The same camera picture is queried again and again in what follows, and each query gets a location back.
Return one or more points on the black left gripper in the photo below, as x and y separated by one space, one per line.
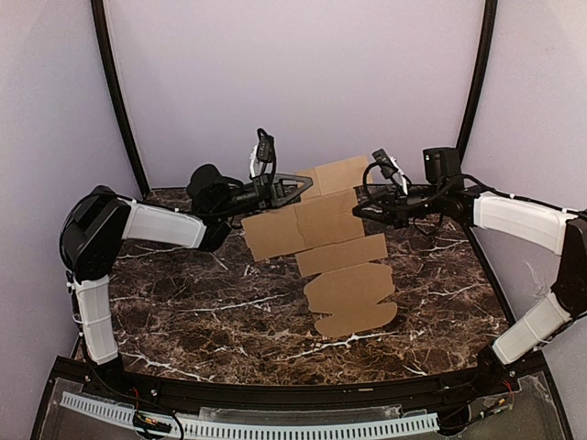
266 191

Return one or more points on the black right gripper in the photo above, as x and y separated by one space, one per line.
395 212

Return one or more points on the brown cardboard box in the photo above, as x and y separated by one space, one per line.
349 283

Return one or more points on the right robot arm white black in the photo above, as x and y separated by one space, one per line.
545 247

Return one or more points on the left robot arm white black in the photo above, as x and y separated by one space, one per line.
95 229

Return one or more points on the right small circuit board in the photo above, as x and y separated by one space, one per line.
498 406

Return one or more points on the small circuit board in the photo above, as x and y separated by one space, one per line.
498 406
149 424

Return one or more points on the left small circuit board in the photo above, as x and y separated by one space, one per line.
149 424

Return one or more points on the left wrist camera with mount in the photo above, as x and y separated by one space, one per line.
262 155

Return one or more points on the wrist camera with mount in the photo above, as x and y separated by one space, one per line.
391 170
262 155

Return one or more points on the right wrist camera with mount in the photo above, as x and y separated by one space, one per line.
391 170

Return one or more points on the black front table rail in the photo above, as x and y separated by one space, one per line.
442 392

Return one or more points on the white slotted cable duct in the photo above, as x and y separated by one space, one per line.
221 424

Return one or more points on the right black frame post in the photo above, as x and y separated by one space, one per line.
478 76

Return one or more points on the black frame post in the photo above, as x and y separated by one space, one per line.
116 96
478 76

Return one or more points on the left black frame post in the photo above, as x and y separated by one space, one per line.
116 96

